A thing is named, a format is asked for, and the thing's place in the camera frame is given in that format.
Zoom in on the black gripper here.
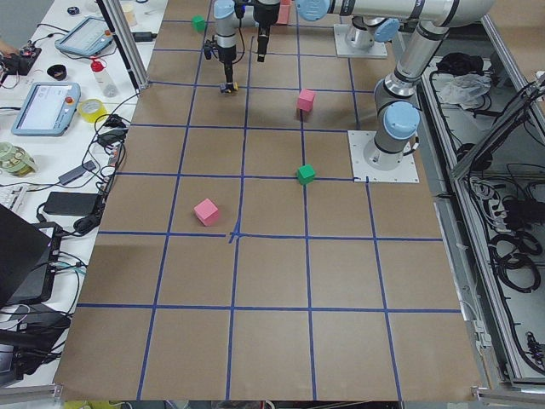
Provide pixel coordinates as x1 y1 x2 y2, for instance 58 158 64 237
256 25 270 62
223 61 233 84

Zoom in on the yellow push button switch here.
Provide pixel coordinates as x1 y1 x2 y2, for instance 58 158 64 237
220 82 238 94

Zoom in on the pink plastic bin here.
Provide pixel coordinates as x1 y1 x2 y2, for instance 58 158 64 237
277 0 292 25

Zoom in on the green cube near bin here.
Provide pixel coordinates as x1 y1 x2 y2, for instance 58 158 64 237
192 14 207 32

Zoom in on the pink cube centre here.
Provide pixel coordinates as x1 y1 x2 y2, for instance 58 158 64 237
296 89 316 112

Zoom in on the pink cube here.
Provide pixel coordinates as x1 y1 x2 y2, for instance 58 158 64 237
193 199 221 227
296 89 316 112

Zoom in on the black power adapter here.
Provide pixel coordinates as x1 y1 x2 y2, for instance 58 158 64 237
132 32 157 43

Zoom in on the white plastic cup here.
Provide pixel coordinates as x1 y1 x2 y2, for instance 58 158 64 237
121 2 138 26

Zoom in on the squeeze bottle red cap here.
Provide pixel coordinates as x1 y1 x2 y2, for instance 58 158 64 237
90 58 118 98

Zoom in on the green cube near base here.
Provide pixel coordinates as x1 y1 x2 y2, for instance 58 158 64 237
296 164 316 186

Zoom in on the teach pendant far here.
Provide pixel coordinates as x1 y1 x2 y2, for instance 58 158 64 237
54 17 113 57

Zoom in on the teach pendant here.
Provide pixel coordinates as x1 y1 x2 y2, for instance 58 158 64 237
11 82 81 136
54 17 113 57

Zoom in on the yellow tape roll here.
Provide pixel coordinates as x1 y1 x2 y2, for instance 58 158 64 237
77 99 107 123

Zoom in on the pink cube far left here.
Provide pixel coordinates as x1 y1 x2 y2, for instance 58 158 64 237
193 199 221 227

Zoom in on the black bowl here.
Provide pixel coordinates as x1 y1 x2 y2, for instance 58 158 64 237
47 64 67 81

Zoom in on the teach pendant near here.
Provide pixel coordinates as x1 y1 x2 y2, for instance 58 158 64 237
11 82 81 136

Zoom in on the green glass jar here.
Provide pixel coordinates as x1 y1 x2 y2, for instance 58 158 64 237
0 141 37 177

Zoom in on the black laptop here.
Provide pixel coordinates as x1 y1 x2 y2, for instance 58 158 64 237
1 206 61 307

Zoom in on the aluminium frame post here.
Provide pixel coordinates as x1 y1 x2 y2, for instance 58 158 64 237
96 0 149 91

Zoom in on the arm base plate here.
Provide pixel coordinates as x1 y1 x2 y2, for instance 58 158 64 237
333 24 387 59
347 130 419 183

